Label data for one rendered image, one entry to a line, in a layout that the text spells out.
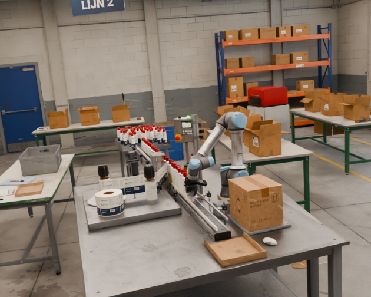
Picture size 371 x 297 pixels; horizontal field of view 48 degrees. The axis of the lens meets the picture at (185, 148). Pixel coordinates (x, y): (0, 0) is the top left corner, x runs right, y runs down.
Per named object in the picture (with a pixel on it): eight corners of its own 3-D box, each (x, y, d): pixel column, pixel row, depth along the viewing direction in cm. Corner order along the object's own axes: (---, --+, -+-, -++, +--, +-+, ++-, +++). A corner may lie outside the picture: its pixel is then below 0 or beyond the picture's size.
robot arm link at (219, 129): (221, 108, 319) (185, 159, 309) (229, 108, 309) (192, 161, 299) (231, 118, 324) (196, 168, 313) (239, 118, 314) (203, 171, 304)
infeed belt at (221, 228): (156, 175, 411) (156, 171, 410) (165, 174, 413) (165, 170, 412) (217, 239, 256) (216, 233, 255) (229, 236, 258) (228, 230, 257)
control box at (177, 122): (178, 139, 345) (176, 117, 341) (198, 139, 340) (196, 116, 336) (174, 142, 336) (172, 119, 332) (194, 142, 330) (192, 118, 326)
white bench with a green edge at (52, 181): (27, 215, 575) (17, 159, 558) (82, 208, 584) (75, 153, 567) (-18, 287, 391) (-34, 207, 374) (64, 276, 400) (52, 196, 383)
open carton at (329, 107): (314, 114, 745) (314, 93, 737) (337, 112, 748) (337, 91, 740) (324, 117, 707) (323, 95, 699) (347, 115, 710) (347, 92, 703)
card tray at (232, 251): (204, 244, 252) (204, 238, 251) (244, 236, 259) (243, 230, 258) (222, 267, 224) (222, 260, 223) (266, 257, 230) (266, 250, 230)
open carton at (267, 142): (239, 152, 502) (238, 122, 495) (278, 147, 513) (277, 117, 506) (252, 159, 466) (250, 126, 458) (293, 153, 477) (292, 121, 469)
